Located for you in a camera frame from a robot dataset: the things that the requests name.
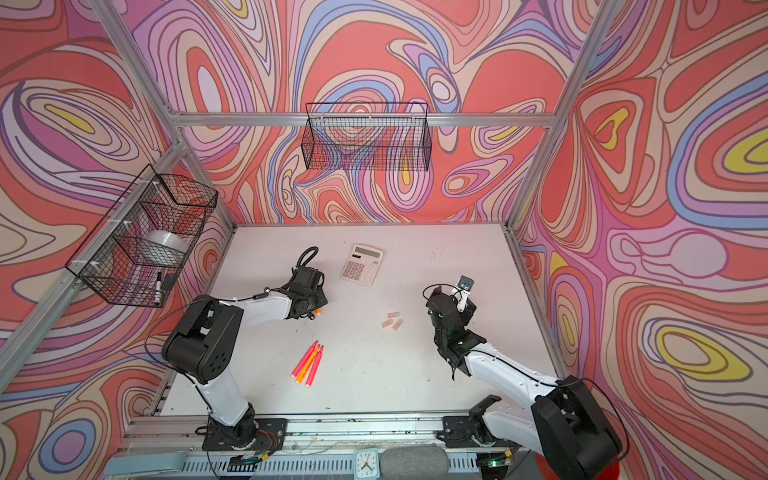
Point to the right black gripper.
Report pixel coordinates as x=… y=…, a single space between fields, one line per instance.
x=453 y=346

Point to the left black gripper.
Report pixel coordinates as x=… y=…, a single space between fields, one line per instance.
x=313 y=297

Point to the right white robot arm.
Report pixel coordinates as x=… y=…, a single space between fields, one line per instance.
x=558 y=419

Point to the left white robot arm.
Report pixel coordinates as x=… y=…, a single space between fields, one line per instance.
x=202 y=344

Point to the pink pen left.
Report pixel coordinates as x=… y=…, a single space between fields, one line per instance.
x=302 y=363

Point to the pink pen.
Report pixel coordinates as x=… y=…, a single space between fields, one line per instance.
x=314 y=367
x=302 y=363

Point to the orange pen in bundle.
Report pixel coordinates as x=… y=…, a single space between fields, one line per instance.
x=304 y=373

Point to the pink pen right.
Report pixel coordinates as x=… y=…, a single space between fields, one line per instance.
x=314 y=367

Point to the pink calculator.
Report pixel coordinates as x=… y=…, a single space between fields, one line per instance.
x=362 y=265

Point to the black marker in basket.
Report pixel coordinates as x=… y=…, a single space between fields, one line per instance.
x=158 y=289

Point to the small white clock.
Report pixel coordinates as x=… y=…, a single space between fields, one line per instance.
x=366 y=464

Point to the silver tape roll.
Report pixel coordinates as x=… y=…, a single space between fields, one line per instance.
x=163 y=248

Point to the red bucket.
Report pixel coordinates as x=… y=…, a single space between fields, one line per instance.
x=612 y=472

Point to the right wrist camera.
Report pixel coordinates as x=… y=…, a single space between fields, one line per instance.
x=464 y=287

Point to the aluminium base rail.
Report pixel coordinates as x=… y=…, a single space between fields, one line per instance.
x=294 y=446

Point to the black wire basket back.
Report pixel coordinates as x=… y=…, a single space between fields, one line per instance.
x=367 y=136

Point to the black wire basket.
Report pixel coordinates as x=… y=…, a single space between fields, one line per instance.
x=112 y=268
x=367 y=136

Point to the black wire basket left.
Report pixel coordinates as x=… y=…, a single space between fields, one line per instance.
x=112 y=268

